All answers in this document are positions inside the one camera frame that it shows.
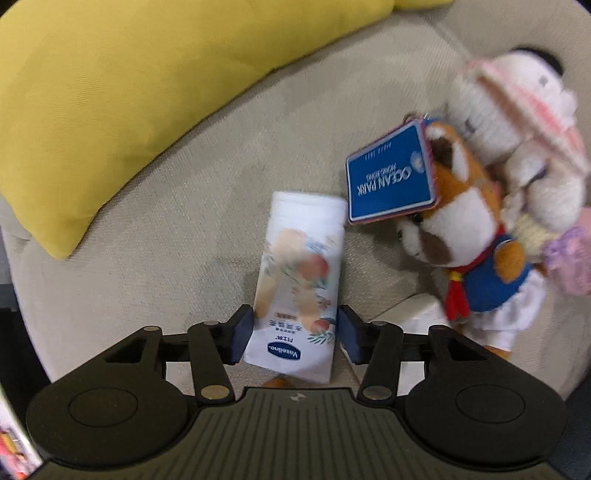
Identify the white lotion tube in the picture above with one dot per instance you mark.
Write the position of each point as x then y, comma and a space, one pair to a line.
300, 258

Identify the yellow pillow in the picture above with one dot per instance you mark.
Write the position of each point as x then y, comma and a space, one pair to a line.
115, 92

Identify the white plush with black ears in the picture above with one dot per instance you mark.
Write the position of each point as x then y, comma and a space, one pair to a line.
549, 60

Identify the beige sofa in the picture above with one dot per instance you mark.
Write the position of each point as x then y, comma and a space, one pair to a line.
207, 184

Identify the white bunny plush pink ears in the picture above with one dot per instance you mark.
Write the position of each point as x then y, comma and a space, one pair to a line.
540, 184

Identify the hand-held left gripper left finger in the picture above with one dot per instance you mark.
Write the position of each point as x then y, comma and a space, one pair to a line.
242, 333

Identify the brown bear plush blue outfit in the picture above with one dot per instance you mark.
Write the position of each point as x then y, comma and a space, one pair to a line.
461, 221

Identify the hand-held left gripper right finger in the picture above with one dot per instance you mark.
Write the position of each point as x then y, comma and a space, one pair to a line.
351, 333

